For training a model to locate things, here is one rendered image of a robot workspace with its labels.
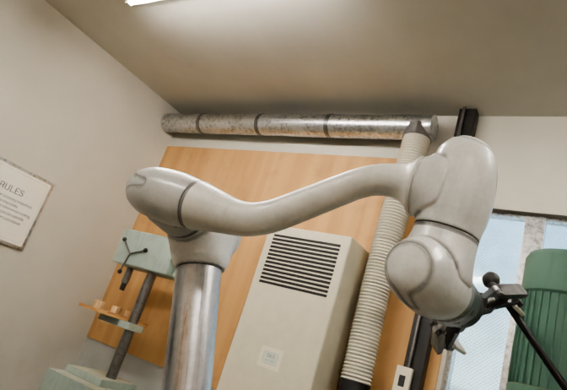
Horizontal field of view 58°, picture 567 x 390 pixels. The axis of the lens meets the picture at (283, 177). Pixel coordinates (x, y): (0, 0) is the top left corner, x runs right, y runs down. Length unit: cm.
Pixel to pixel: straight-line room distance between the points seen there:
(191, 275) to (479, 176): 62
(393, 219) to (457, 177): 194
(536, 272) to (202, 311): 70
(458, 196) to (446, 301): 16
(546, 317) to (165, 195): 79
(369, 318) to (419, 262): 189
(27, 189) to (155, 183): 254
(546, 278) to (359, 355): 155
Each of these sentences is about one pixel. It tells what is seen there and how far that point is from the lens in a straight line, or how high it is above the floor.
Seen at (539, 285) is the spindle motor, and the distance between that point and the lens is 119.
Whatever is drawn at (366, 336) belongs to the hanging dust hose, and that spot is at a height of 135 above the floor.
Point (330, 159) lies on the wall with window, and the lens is 326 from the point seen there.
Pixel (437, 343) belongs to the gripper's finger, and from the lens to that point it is 103.
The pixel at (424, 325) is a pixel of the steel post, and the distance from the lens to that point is 264.
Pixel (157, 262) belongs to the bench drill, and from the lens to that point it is 311.
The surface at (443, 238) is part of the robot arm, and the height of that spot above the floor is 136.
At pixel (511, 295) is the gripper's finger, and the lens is 101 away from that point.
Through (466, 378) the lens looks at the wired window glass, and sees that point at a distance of 272.
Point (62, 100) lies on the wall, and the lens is 367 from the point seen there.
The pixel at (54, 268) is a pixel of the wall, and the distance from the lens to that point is 375.
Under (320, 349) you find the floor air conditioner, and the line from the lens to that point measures 256.
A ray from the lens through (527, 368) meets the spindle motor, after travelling 117.
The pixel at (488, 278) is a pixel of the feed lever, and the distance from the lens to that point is 113.
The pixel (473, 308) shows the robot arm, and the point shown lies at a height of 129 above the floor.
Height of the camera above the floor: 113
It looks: 19 degrees up
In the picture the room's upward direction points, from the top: 18 degrees clockwise
